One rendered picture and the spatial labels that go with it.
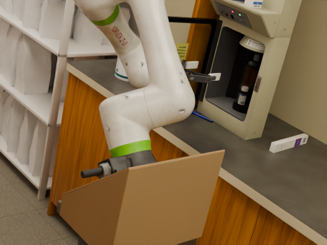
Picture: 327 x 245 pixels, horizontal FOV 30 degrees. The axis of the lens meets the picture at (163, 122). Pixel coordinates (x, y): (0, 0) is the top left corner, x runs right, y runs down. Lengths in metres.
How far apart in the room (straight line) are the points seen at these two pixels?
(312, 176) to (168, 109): 0.94
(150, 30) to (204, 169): 0.45
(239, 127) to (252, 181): 0.42
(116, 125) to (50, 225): 1.78
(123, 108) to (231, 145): 0.90
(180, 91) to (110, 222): 0.44
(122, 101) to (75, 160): 1.47
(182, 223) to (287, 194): 0.63
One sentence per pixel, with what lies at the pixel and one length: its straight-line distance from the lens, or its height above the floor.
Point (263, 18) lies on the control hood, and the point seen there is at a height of 1.49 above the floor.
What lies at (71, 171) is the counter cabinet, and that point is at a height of 0.37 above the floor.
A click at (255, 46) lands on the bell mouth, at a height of 1.33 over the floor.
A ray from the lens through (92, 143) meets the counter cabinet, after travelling 3.11.
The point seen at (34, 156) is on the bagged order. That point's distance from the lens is 3.75.
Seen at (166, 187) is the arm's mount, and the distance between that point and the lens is 1.69.
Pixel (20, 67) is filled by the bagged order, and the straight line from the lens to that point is 3.83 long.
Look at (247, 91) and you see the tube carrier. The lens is 2.74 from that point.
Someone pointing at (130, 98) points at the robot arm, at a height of 1.31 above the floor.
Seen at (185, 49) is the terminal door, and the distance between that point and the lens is 2.68.
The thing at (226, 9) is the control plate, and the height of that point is 1.46.
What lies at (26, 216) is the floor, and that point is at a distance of 3.58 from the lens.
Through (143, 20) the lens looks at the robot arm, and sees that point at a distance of 1.88.
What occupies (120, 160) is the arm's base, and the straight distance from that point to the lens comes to 1.79.
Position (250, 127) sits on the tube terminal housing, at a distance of 2.68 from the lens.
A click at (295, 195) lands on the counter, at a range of 2.35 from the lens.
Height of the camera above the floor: 1.96
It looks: 23 degrees down
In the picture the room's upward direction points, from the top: 13 degrees clockwise
